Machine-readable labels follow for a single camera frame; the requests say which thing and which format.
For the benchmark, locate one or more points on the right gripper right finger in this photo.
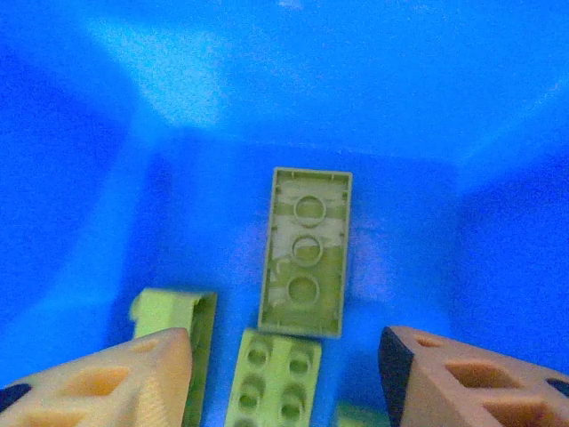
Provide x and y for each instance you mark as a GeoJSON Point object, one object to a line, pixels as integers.
{"type": "Point", "coordinates": [467, 382]}

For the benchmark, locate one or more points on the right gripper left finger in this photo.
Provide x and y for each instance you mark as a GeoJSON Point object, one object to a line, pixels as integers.
{"type": "Point", "coordinates": [89, 387]}

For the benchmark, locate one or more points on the green rectangular lego brick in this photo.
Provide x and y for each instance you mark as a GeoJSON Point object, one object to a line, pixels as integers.
{"type": "Point", "coordinates": [360, 418]}
{"type": "Point", "coordinates": [271, 382]}
{"type": "Point", "coordinates": [306, 249]}
{"type": "Point", "coordinates": [169, 311]}

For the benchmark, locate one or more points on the blue plastic bin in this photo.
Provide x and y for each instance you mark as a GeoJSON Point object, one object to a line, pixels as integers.
{"type": "Point", "coordinates": [284, 89]}

